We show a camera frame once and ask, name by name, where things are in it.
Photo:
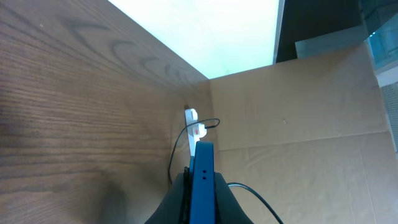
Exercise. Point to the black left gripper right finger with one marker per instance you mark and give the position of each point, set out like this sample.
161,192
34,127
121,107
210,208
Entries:
228,210

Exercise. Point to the white power strip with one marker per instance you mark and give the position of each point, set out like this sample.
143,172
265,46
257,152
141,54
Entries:
191,116

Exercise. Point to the white USB charger plug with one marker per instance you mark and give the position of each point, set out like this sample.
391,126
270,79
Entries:
199,130

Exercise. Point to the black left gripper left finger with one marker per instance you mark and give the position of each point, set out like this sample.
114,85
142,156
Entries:
174,208

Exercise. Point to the blue Galaxy smartphone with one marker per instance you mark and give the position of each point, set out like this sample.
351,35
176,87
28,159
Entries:
202,199

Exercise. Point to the brown cardboard sheet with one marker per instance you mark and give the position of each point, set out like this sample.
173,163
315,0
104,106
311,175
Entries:
311,137

